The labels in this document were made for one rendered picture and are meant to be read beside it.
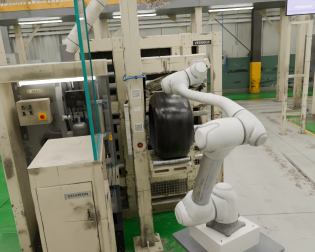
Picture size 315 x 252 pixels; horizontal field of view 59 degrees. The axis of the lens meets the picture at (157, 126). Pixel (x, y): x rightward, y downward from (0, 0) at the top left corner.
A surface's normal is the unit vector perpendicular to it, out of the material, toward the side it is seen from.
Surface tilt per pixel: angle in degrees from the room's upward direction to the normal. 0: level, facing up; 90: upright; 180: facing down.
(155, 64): 90
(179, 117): 66
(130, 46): 90
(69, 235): 90
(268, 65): 90
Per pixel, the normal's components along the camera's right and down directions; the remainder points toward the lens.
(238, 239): 0.49, 0.19
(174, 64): 0.17, 0.25
